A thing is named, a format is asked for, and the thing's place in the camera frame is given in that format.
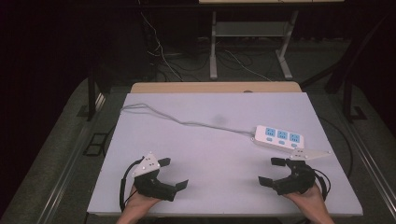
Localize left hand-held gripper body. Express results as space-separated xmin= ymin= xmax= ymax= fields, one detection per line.
xmin=132 ymin=151 xmax=178 ymax=203

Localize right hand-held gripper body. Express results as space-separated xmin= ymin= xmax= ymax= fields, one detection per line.
xmin=273 ymin=148 xmax=332 ymax=196

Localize person's right hand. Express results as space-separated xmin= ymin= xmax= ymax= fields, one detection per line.
xmin=283 ymin=183 xmax=329 ymax=217

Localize person's left hand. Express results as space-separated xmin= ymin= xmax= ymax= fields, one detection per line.
xmin=123 ymin=185 xmax=163 ymax=219

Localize white power strip blue sockets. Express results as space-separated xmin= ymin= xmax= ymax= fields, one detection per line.
xmin=250 ymin=124 xmax=305 ymax=154

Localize wooden table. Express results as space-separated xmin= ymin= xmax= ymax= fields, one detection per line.
xmin=130 ymin=81 xmax=303 ymax=94

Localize black metal stand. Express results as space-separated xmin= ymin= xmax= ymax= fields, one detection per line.
xmin=86 ymin=60 xmax=107 ymax=122
xmin=341 ymin=69 xmax=369 ymax=123

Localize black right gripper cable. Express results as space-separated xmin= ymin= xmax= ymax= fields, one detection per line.
xmin=312 ymin=168 xmax=332 ymax=202

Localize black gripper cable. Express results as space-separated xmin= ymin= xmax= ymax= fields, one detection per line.
xmin=312 ymin=168 xmax=332 ymax=202
xmin=119 ymin=158 xmax=145 ymax=213

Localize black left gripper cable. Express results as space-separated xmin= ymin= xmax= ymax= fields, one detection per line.
xmin=119 ymin=158 xmax=145 ymax=213

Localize grey power strip cord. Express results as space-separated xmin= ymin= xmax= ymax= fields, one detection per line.
xmin=120 ymin=103 xmax=257 ymax=138

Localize black rectangular floor frame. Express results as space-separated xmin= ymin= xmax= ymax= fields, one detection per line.
xmin=82 ymin=133 xmax=109 ymax=157

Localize aluminium floor rail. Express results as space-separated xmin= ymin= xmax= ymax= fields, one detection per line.
xmin=341 ymin=122 xmax=396 ymax=220
xmin=36 ymin=92 xmax=107 ymax=224

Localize white floor cable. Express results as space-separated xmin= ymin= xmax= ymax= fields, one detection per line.
xmin=139 ymin=11 xmax=185 ymax=83
xmin=223 ymin=49 xmax=273 ymax=83

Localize white metal desk frame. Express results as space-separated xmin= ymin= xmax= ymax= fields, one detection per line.
xmin=208 ymin=10 xmax=294 ymax=81

